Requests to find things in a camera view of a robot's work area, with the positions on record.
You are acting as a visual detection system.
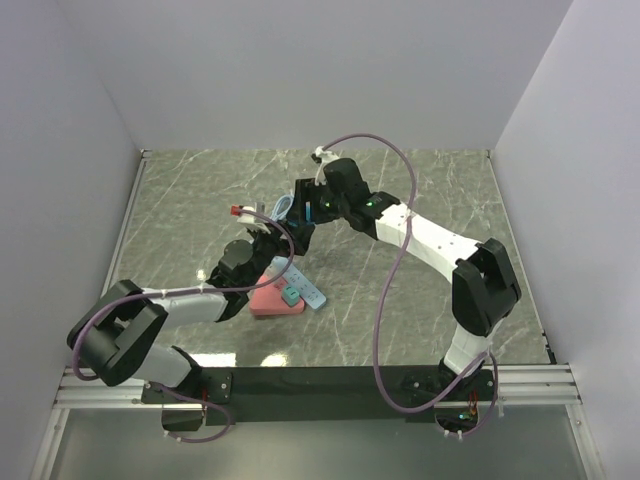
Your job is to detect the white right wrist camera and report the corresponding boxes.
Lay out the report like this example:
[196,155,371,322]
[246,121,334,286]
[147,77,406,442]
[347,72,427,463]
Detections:
[311,146,339,170]

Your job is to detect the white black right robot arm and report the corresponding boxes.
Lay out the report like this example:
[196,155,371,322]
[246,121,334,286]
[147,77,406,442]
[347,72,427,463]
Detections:
[287,158,522,399]

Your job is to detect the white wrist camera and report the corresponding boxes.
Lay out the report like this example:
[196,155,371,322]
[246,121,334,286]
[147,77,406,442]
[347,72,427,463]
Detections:
[311,146,339,170]
[230,202,267,231]

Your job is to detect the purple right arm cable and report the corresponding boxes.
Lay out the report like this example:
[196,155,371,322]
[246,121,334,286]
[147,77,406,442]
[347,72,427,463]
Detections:
[312,132,500,441]

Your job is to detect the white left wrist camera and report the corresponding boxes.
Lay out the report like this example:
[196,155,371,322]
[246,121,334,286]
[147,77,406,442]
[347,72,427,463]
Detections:
[230,202,267,231]

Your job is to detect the light blue power strip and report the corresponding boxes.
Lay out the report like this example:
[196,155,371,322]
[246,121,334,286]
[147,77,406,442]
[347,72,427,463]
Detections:
[266,256,327,311]

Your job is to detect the teal USB charger plug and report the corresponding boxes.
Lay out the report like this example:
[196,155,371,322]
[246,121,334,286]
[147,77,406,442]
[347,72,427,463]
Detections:
[281,285,301,308]

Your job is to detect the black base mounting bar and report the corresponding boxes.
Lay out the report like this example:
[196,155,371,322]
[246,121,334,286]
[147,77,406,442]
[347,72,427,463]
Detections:
[162,365,496,432]

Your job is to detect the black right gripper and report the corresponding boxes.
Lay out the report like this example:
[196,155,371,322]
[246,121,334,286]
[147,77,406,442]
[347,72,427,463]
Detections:
[285,179,349,227]

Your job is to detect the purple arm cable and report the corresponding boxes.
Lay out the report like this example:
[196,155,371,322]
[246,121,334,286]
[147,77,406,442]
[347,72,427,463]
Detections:
[312,132,500,441]
[72,212,296,444]

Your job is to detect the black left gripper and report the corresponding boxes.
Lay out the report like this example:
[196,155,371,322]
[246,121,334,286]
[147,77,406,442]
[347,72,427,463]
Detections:
[243,218,314,290]

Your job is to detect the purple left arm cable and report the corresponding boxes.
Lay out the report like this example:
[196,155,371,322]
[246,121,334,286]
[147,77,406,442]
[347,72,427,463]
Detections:
[72,212,296,444]

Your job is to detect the blue plug adapter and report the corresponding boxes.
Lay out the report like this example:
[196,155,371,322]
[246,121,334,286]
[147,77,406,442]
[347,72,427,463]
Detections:
[286,200,314,227]

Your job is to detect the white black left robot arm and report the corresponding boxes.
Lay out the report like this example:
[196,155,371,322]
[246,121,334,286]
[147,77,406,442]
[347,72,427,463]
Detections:
[67,220,315,402]

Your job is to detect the pink triangular power strip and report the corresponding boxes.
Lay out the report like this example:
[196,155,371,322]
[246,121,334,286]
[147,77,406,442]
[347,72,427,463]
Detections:
[249,278,305,317]

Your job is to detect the light blue power strip cable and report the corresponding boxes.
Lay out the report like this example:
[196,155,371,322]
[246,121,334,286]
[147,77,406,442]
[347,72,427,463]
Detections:
[272,194,296,221]

